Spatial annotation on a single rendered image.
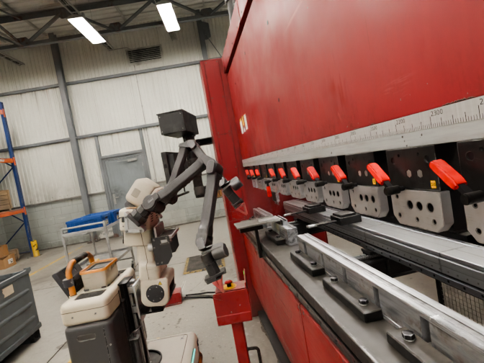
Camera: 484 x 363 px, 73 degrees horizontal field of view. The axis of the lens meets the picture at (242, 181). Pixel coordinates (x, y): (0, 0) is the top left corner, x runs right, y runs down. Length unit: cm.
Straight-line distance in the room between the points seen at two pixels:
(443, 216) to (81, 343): 181
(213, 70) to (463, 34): 250
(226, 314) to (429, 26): 132
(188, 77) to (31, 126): 441
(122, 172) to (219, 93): 681
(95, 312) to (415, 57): 178
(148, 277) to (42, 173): 852
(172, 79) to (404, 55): 891
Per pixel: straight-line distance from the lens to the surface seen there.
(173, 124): 303
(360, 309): 104
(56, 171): 1015
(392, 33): 76
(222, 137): 286
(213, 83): 294
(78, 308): 200
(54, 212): 1029
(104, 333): 201
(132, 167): 938
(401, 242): 136
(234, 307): 158
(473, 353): 80
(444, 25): 66
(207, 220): 156
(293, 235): 184
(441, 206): 69
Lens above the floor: 137
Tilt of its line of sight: 3 degrees down
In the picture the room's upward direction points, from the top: 10 degrees counter-clockwise
